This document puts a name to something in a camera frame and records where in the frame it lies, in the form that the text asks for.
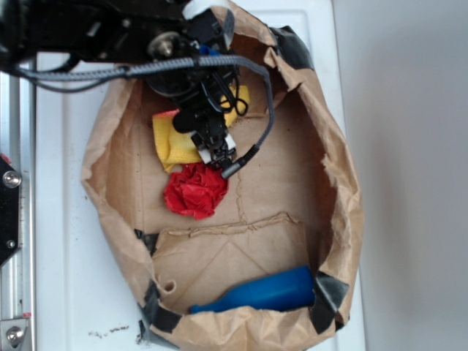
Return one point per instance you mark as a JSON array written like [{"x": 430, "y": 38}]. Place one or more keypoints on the yellow cloth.
[{"x": 174, "y": 148}]

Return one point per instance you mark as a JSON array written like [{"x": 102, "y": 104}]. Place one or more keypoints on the aluminium extrusion rail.
[{"x": 18, "y": 124}]

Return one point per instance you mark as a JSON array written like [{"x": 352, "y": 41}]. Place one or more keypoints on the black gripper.
[{"x": 202, "y": 95}]

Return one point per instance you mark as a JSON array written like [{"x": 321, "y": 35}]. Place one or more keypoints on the black octagonal mount plate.
[{"x": 9, "y": 210}]

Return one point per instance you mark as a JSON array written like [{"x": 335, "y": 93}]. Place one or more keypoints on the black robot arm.
[{"x": 43, "y": 41}]

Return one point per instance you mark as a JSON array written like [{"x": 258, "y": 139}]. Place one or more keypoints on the blue plastic bottle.
[{"x": 283, "y": 291}]

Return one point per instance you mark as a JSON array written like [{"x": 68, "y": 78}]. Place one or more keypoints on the brown paper bag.
[{"x": 298, "y": 202}]

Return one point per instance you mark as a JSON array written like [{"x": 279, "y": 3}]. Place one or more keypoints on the metal corner bracket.
[{"x": 15, "y": 334}]

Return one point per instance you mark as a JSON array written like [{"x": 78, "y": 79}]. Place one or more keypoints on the red crumpled paper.
[{"x": 196, "y": 190}]

